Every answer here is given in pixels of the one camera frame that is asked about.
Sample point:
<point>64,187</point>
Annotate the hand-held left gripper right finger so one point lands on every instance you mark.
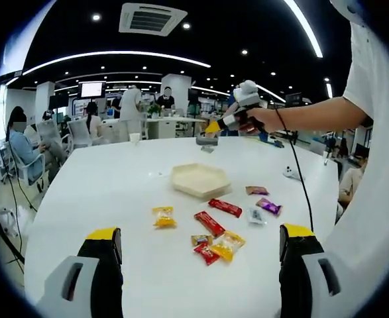
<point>297,261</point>

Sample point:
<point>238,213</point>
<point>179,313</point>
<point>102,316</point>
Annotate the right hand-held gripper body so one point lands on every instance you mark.
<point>247,97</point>

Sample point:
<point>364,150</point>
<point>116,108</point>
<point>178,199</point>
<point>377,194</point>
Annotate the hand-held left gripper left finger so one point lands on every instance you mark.
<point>104,261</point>

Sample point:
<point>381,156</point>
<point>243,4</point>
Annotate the cream hexagonal container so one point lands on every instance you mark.
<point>200,180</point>

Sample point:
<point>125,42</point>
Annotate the clear snack packet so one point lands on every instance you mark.
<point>255,216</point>

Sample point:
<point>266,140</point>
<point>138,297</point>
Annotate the purple snack packet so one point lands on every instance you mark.
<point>269,206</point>

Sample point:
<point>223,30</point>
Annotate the yellow snack bag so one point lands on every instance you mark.
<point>229,246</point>
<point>163,217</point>

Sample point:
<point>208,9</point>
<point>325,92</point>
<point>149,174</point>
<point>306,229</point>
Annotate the brown snack packet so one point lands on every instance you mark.
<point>257,190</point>

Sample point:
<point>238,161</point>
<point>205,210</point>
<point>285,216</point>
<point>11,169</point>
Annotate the red snack bar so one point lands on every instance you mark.
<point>225,208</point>
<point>209,224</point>

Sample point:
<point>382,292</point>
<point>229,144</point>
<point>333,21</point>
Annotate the small red snack packet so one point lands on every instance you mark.
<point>206,254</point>

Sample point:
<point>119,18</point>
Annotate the person's right hand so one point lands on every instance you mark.
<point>263,119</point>

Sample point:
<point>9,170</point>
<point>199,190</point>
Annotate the grey headset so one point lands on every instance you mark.
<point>207,141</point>

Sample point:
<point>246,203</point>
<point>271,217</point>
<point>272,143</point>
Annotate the long white table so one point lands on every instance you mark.
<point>181,120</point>

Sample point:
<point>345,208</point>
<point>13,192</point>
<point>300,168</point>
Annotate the black standing display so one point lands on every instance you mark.
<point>293,99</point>

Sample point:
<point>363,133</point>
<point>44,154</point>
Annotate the green potted plant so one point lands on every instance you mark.
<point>154,109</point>

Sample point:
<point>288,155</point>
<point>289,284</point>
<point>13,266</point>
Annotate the white paper cup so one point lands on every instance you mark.
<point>134,138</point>

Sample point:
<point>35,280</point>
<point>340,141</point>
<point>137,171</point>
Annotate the white handheld controller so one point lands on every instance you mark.
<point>291,172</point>

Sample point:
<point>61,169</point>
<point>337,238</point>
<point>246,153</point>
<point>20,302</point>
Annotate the long ceiling light strip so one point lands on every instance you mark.
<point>307,26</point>

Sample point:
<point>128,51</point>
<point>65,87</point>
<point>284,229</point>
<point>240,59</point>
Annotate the black tripod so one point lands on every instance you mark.
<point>7,240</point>

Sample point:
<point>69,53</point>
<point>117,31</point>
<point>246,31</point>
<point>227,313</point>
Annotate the person's white shirt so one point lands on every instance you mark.
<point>373,182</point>

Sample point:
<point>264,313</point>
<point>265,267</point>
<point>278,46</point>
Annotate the ceiling air vent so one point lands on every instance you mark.
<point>152,18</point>

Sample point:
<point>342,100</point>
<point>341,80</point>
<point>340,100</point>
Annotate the curved ceiling light strip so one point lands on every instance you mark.
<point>114,52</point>

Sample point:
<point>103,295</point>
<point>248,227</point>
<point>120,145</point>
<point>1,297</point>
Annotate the small display screen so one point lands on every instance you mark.
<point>92,89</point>

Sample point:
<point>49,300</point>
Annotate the white mesh office chair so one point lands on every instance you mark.
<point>50,134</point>
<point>79,132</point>

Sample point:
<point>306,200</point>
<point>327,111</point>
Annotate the white worn device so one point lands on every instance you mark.
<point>345,8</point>

